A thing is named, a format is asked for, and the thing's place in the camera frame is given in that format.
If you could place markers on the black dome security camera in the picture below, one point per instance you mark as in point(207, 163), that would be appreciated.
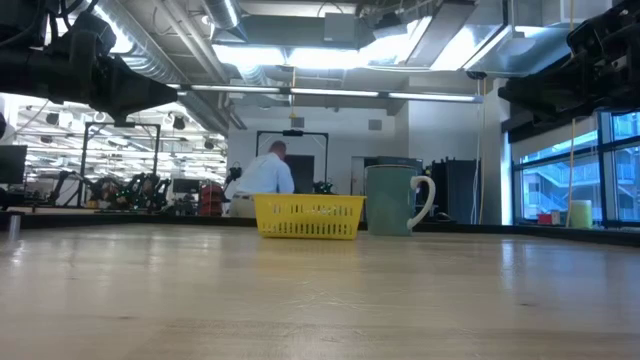
point(476, 75)

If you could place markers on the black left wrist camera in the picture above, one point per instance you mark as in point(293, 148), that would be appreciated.
point(92, 32)

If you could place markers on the background black robot arms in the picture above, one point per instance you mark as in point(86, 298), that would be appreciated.
point(130, 190)

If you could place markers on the yellow green cup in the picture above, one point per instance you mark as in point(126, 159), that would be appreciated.
point(581, 215)

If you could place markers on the small red box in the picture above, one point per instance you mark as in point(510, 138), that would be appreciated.
point(544, 219)

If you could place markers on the silver metal post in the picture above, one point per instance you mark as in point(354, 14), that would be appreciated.
point(15, 227)

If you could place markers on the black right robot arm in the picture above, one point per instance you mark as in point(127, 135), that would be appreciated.
point(625, 85)

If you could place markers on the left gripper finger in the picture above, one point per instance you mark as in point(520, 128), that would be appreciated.
point(142, 104)
point(145, 87)

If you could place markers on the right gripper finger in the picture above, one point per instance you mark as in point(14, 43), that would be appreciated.
point(530, 87)
point(532, 102)

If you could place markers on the yellow plastic basket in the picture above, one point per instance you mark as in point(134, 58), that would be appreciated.
point(307, 215)

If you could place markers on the grey ceiling box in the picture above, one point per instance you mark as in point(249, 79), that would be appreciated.
point(340, 27)

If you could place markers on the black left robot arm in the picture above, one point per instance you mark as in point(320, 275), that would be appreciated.
point(30, 75)

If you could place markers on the person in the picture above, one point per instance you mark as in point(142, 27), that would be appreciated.
point(265, 175)

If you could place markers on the silver round ceiling duct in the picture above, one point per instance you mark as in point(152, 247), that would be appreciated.
point(225, 15)

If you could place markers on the grey wall vent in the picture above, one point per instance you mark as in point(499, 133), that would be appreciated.
point(375, 125)
point(297, 122)

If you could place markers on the dark grey door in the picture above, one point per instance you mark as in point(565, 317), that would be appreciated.
point(305, 175)

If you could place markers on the black computer monitor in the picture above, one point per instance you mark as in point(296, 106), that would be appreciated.
point(12, 165)

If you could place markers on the black cabinet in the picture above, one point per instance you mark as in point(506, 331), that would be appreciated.
point(455, 190)

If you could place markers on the green ceramic mug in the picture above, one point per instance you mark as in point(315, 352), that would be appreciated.
point(390, 200)

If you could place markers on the red tool cart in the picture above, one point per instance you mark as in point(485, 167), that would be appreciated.
point(211, 200)

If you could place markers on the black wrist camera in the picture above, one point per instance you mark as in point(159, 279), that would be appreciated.
point(92, 32)
point(590, 37)

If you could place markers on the black window frame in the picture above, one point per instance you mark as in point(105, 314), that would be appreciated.
point(600, 190)

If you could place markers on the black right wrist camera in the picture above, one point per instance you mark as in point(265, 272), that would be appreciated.
point(590, 37)

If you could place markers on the long ceiling light bar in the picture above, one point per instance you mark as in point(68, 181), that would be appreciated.
point(335, 92)

